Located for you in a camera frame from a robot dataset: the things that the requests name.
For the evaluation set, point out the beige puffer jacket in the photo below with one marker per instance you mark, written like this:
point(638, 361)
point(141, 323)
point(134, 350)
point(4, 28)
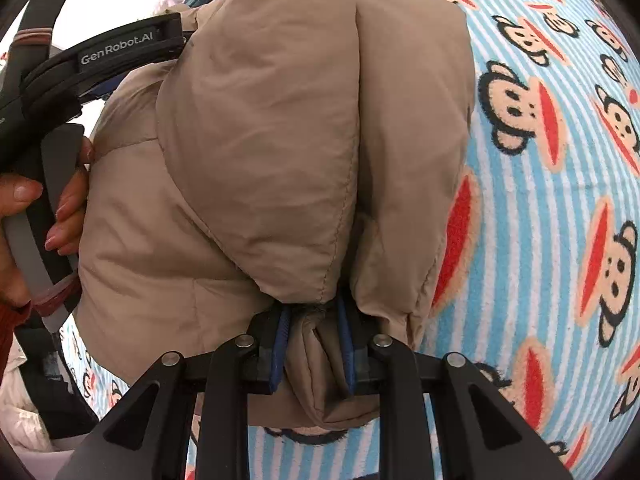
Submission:
point(275, 135)

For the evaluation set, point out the person's left hand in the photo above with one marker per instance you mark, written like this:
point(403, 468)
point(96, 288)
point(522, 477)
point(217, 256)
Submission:
point(70, 210)

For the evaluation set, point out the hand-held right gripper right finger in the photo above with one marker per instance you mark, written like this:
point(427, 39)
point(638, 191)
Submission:
point(345, 345)

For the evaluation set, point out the blue striped printed blanket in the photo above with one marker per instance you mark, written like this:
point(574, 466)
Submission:
point(525, 210)

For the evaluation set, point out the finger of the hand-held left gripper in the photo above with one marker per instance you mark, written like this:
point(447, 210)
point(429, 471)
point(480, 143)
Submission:
point(100, 91)
point(167, 35)

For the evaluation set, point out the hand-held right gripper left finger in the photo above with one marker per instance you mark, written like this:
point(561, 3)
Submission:
point(282, 345)

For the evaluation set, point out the pale cloth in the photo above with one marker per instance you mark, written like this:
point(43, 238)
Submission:
point(25, 410)

